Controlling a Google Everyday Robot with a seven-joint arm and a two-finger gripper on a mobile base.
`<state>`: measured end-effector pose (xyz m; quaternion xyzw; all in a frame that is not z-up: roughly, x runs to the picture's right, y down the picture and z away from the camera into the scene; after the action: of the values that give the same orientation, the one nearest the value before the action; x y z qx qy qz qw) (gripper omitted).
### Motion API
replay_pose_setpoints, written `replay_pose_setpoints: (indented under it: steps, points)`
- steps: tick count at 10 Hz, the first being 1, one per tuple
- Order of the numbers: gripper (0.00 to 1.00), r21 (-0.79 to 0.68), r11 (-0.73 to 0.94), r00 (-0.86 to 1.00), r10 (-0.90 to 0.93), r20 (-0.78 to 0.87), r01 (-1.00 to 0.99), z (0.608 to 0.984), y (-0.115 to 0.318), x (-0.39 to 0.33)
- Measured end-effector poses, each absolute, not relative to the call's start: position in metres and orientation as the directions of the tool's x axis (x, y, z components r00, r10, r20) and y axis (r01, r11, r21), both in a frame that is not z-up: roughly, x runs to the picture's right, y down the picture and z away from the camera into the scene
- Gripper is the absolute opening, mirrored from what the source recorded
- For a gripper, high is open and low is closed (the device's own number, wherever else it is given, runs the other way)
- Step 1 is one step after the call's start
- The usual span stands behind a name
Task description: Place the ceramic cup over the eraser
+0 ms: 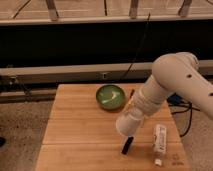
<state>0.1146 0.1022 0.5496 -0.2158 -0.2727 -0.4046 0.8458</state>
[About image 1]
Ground dark marker pen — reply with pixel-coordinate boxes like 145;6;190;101
130;89;135;98

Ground metal rail frame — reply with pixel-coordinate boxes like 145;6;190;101
0;59;213;85

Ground white tube with cap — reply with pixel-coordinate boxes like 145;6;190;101
153;124;167;166

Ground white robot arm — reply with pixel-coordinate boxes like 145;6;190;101
116;52;213;155

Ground black cable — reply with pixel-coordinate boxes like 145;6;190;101
118;12;152;83

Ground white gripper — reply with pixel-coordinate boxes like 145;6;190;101
116;107;144;155

